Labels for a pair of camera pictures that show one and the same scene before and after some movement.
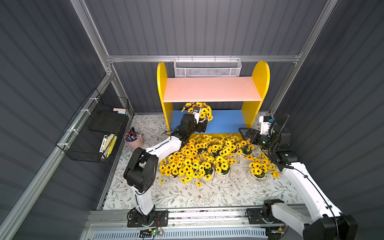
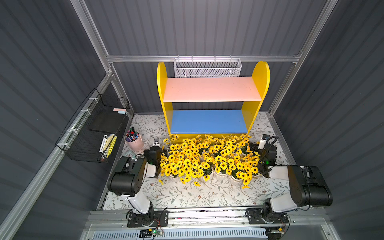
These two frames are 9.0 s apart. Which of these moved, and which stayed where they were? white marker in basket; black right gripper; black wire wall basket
Moved: black right gripper
Stayed: black wire wall basket; white marker in basket
